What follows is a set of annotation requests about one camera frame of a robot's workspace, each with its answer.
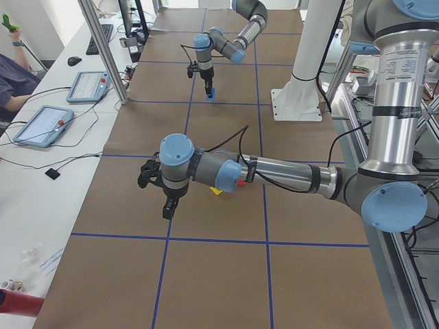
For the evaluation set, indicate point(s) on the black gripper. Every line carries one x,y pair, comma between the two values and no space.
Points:
206,74
173,192

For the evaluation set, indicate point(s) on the blue cube block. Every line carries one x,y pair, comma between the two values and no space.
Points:
212,95

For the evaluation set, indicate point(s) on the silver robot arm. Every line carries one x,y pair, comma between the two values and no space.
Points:
234,50
383,190

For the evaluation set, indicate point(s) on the yellow cube block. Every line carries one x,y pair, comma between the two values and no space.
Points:
216,191

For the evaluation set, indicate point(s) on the black computer monitor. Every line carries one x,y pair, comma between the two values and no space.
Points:
136,31

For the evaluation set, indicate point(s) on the far blue teach pendant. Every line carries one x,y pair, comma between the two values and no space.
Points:
88,87

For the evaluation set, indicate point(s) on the blue teach pendant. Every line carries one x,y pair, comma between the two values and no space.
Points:
45,127
88,87

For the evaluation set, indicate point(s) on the small black square pad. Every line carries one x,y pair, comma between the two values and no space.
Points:
52,173

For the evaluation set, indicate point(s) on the black computer mouse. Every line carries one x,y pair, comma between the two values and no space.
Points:
73,60

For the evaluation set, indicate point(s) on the near blue teach pendant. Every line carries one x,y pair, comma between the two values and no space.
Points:
45,127

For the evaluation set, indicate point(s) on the red fire extinguisher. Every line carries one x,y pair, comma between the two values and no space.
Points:
20,304

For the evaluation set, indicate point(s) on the seated person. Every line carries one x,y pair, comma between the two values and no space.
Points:
17,81

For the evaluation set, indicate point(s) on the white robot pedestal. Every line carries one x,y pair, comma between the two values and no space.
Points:
298,100

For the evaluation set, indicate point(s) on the aluminium frame post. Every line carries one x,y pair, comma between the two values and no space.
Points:
95,28

